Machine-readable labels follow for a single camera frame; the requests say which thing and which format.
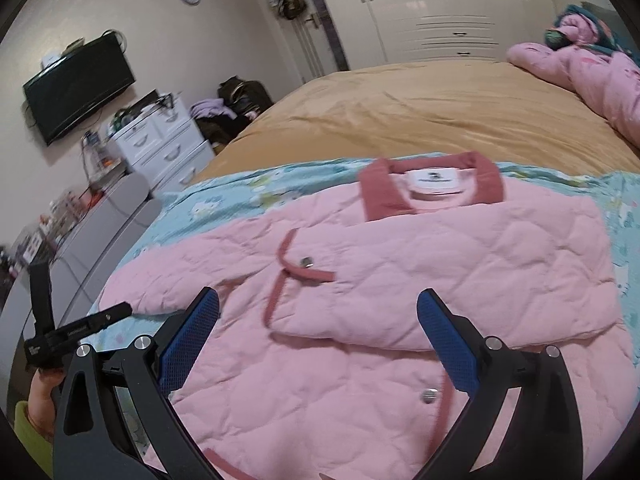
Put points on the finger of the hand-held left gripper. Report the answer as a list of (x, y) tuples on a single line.
[(107, 317)]

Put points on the dark bag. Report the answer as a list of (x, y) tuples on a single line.
[(245, 92)]

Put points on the blue cartoon printed blanket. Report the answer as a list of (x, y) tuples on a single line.
[(215, 195)]

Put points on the white wardrobe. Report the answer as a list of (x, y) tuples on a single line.
[(425, 20)]

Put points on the person's left forearm green sleeve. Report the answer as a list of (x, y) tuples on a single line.
[(30, 447)]

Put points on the grey low cabinet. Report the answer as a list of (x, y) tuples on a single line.
[(100, 230)]

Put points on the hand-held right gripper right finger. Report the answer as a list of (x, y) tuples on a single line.
[(445, 340)]

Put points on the purple clothes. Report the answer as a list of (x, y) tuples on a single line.
[(212, 107)]

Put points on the pink printed quilt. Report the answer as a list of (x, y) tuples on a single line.
[(590, 75)]

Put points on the white router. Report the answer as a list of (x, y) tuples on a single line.
[(52, 59)]

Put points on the black wall television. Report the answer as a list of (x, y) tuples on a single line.
[(80, 90)]

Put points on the white drawer cabinet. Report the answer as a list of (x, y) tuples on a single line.
[(160, 150)]

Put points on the person's left hand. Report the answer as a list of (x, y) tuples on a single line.
[(42, 402)]

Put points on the tan bed sheet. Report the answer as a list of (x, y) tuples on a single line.
[(400, 110)]

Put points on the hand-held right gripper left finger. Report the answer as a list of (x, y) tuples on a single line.
[(190, 330)]

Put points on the pink quilted jacket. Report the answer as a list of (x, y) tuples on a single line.
[(350, 260)]

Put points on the black bracket glass shelf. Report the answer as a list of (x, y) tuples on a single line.
[(155, 100)]

